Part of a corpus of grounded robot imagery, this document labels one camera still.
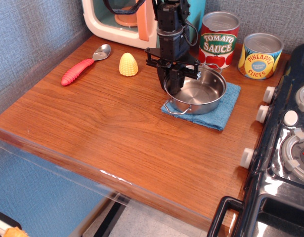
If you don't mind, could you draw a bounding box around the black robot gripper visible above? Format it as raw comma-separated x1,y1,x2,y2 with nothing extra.
145,27,201,95

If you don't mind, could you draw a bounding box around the stainless steel pot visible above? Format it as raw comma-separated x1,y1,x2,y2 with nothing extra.
164,63,227,115

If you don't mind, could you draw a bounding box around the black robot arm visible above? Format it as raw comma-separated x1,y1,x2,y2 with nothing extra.
145,0,201,95

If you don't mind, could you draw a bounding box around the yellow plastic corn cob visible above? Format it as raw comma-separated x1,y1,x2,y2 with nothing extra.
119,53,138,77

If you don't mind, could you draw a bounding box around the tomato sauce can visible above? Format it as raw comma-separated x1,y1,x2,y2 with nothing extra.
198,11,240,69

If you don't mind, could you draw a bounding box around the blue folded cloth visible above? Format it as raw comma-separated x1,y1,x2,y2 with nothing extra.
161,82,241,131

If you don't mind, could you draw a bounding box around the orange microwave turntable plate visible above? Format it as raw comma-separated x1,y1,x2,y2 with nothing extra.
114,13,137,28

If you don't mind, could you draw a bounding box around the teal toy microwave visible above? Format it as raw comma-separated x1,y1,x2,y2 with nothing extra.
82,0,206,49

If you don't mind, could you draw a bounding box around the pineapple slices can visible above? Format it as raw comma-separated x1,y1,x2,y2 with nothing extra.
238,33,284,80

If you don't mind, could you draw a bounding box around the white stove knob middle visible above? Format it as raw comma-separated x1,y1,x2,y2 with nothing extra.
256,105,269,123

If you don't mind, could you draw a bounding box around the white stove knob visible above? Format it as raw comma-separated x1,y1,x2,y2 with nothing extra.
263,86,276,104
256,105,269,123
240,148,255,169

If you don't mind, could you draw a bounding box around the white stove knob upper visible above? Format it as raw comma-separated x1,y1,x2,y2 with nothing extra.
263,86,276,104

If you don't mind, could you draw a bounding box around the white stove knob lower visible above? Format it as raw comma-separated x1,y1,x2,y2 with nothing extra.
240,148,255,169

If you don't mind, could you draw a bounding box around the black toy stove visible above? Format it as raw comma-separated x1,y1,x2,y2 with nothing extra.
208,44,304,237

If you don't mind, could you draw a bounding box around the yellow object bottom left corner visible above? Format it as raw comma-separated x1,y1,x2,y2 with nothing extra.
3,227,28,237

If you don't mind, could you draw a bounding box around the red handled metal spoon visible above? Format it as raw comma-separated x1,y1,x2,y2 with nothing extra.
61,44,111,86

